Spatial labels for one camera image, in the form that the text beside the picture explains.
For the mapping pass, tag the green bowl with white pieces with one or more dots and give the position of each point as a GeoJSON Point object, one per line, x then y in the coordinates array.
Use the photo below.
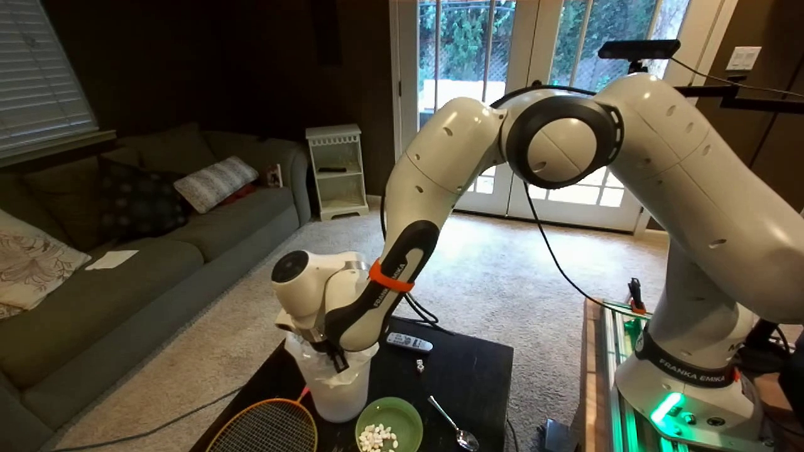
{"type": "Point", "coordinates": [388, 425]}

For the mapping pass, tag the white paper on sofa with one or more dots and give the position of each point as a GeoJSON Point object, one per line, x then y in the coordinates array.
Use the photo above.
{"type": "Point", "coordinates": [111, 259]}

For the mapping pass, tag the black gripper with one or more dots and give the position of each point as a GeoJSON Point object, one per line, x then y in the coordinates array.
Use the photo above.
{"type": "Point", "coordinates": [315, 334]}

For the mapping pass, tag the striped white pillow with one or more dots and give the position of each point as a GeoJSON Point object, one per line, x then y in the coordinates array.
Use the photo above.
{"type": "Point", "coordinates": [214, 184]}

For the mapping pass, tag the dark patterned pillow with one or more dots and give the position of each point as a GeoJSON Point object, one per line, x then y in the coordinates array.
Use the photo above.
{"type": "Point", "coordinates": [136, 202]}

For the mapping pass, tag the robot base stand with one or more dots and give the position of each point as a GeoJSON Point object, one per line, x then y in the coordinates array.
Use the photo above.
{"type": "Point", "coordinates": [628, 405]}

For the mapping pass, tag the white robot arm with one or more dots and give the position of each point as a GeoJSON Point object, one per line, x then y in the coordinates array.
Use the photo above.
{"type": "Point", "coordinates": [739, 243]}

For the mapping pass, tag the white side shelf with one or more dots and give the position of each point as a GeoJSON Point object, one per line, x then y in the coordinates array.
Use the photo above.
{"type": "Point", "coordinates": [334, 153]}

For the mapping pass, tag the window blinds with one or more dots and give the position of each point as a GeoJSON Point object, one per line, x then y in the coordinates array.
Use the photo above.
{"type": "Point", "coordinates": [42, 99]}

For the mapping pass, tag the grey green sofa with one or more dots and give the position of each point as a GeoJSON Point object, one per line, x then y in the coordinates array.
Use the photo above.
{"type": "Point", "coordinates": [89, 332]}

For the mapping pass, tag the glass patio door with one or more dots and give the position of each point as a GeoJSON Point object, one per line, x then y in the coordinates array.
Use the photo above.
{"type": "Point", "coordinates": [486, 48]}

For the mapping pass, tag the metal spoon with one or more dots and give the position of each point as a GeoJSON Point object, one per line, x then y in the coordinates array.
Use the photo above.
{"type": "Point", "coordinates": [464, 437]}

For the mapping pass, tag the orange badminton racket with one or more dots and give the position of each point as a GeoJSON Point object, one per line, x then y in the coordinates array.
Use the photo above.
{"type": "Point", "coordinates": [270, 425]}

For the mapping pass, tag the light floral pillow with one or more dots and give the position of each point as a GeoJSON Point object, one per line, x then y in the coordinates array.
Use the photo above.
{"type": "Point", "coordinates": [30, 264]}

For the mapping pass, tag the grey remote control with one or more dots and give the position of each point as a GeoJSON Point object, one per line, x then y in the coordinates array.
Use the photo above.
{"type": "Point", "coordinates": [408, 343]}

